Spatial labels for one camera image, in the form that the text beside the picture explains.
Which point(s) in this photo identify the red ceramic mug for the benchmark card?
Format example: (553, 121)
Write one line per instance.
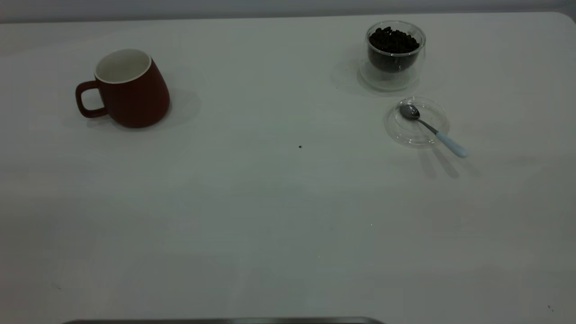
(135, 99)

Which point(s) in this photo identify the double-walled glass cup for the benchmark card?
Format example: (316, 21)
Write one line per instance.
(390, 78)

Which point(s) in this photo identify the dark coffee beans pile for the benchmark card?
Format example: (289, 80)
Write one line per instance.
(393, 45)

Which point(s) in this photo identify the clear glass saucer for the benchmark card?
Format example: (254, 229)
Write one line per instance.
(409, 132)

